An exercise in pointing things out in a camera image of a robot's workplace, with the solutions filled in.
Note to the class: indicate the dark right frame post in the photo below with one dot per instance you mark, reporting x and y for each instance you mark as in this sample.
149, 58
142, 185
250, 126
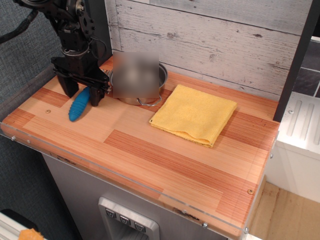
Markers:
297, 61

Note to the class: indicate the silver dispenser panel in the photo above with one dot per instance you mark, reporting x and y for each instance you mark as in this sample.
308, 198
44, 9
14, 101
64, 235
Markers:
127, 220

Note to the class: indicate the yellow folded cloth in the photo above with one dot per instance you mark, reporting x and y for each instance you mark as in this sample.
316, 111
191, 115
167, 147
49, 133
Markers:
194, 115

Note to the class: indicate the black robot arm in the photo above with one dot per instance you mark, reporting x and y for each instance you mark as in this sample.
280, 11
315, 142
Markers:
71, 22

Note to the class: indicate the stainless steel pot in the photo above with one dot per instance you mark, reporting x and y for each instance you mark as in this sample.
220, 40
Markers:
138, 83

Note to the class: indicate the clear acrylic edge strip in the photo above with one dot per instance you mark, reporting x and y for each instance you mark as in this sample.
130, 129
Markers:
166, 169

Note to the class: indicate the black orange object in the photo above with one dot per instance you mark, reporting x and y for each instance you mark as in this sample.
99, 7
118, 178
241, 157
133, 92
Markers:
14, 226

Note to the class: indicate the blue handled fork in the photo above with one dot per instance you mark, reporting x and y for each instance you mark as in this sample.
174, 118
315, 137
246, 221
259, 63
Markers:
79, 104

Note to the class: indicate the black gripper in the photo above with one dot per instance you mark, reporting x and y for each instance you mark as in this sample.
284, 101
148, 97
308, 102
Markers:
84, 69

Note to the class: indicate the grey toy fridge cabinet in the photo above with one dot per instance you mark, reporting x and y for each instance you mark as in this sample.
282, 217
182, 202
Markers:
82, 191

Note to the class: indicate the white toy sink unit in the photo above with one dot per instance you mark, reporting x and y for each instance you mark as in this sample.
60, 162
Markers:
294, 163

